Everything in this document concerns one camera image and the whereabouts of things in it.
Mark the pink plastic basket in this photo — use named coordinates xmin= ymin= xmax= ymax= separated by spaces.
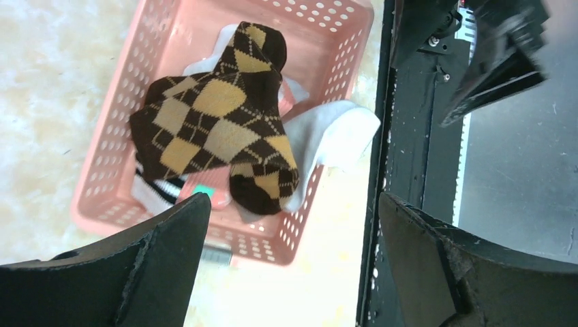
xmin=72 ymin=1 xmax=374 ymax=265

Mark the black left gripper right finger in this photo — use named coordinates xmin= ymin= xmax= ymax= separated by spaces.
xmin=379 ymin=193 xmax=577 ymax=327

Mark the brown argyle sock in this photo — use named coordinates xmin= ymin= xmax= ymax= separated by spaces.
xmin=129 ymin=21 xmax=287 ymax=200

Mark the pink dotted sock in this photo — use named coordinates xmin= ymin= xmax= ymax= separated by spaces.
xmin=177 ymin=82 xmax=296 ymax=210

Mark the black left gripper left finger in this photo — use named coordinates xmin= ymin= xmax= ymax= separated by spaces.
xmin=1 ymin=193 xmax=211 ymax=326

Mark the white black striped sock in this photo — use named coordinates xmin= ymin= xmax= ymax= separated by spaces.
xmin=131 ymin=24 xmax=309 ymax=214
xmin=230 ymin=100 xmax=380 ymax=223

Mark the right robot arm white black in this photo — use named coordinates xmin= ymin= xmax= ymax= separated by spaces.
xmin=389 ymin=1 xmax=549 ymax=127

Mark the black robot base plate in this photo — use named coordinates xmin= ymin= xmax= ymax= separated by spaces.
xmin=356 ymin=1 xmax=470 ymax=326

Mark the white black striped sock front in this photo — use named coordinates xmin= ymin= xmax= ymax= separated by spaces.
xmin=131 ymin=24 xmax=309 ymax=214

